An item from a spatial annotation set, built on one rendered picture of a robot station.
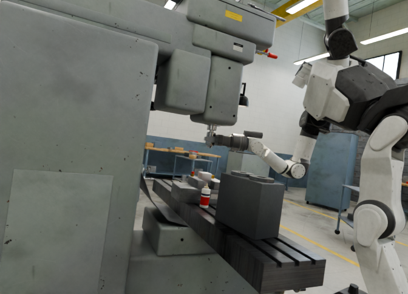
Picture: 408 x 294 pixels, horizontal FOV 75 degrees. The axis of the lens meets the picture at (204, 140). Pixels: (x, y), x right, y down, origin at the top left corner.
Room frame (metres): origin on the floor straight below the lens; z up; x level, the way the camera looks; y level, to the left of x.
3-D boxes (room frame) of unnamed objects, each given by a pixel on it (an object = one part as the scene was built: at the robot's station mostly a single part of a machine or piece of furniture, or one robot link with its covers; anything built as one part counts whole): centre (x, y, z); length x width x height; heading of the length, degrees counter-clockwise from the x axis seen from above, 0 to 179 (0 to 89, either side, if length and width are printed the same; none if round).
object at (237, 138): (1.37, -0.12, 1.23); 0.13 x 0.12 x 0.10; 7
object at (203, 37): (1.34, 0.01, 1.68); 0.34 x 0.24 x 0.10; 114
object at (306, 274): (1.31, -0.05, 0.88); 1.24 x 0.23 x 0.08; 24
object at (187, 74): (1.28, 0.15, 1.47); 0.24 x 0.19 x 0.26; 24
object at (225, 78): (1.36, -0.03, 1.47); 0.21 x 0.19 x 0.32; 24
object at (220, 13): (1.35, -0.02, 1.81); 0.47 x 0.26 x 0.16; 114
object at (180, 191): (1.38, -0.06, 0.97); 0.35 x 0.15 x 0.11; 112
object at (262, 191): (0.99, -0.19, 1.02); 0.22 x 0.12 x 0.20; 35
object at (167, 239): (1.36, -0.03, 0.78); 0.50 x 0.35 x 0.12; 114
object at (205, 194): (1.23, -0.04, 0.97); 0.04 x 0.04 x 0.11
